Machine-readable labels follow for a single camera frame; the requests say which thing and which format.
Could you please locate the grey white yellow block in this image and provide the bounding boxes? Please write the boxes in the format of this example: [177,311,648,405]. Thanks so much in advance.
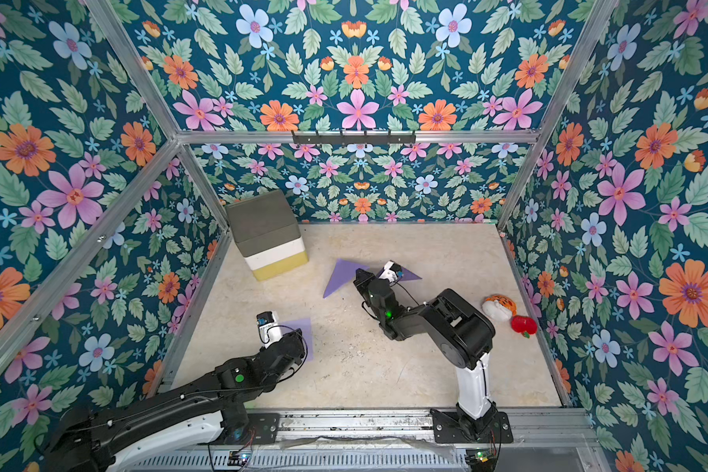
[226,190,309,281]

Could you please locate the black hook rail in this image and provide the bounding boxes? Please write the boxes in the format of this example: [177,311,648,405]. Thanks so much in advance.
[291,131,417,146]

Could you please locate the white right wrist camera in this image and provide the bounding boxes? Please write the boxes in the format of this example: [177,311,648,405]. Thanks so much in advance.
[378,261,403,284]

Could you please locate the left pale purple paper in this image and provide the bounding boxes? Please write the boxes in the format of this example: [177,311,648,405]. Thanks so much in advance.
[280,318,314,363]

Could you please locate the orange white plush toy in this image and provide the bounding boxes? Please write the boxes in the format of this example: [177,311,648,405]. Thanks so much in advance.
[481,294,517,322]

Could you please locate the red plush toy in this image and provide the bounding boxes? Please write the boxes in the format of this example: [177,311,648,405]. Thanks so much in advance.
[511,316,539,338]

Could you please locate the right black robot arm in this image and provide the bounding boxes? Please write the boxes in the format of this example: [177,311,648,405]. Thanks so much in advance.
[354,269,497,422]

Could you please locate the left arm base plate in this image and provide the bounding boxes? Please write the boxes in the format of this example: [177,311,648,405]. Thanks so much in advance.
[212,413,280,446]

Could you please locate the purple square paper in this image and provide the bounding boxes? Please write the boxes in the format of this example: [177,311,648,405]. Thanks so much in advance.
[399,267,421,282]
[323,259,368,299]

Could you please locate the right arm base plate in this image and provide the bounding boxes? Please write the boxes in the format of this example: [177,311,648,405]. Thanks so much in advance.
[430,403,514,444]

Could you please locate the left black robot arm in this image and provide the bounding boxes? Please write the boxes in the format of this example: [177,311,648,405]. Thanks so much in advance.
[41,326,308,471]

